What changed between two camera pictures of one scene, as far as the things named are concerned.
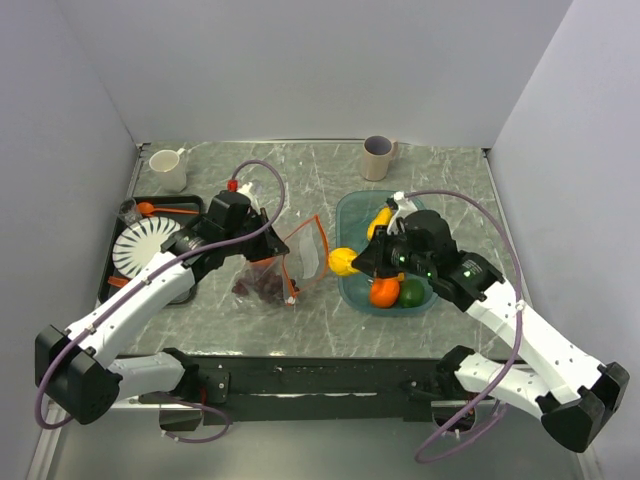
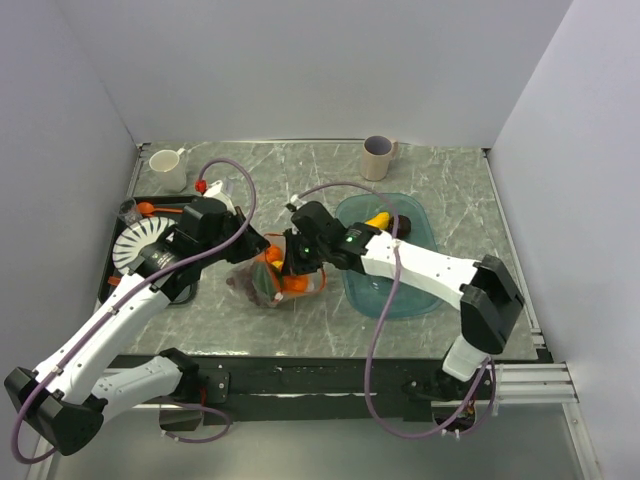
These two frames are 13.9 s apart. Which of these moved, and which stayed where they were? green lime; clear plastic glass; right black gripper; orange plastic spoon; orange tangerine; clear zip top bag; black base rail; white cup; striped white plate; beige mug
Moved: right black gripper; green lime; orange tangerine; clear zip top bag
Stayed: clear plastic glass; orange plastic spoon; black base rail; white cup; beige mug; striped white plate
